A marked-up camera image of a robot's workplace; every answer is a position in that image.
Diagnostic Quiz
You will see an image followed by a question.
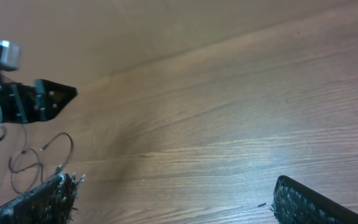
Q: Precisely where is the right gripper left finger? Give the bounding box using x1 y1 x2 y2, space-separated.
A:
0 172 85 224

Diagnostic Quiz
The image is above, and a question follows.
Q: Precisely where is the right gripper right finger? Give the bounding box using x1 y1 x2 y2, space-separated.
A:
271 175 358 224

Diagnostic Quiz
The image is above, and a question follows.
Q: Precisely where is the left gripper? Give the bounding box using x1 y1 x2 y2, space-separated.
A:
0 79 78 125

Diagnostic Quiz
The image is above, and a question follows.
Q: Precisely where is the black USB cable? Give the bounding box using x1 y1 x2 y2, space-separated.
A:
7 132 75 195

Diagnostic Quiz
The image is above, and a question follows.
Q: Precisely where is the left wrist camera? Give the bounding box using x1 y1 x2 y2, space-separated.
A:
0 40 21 72

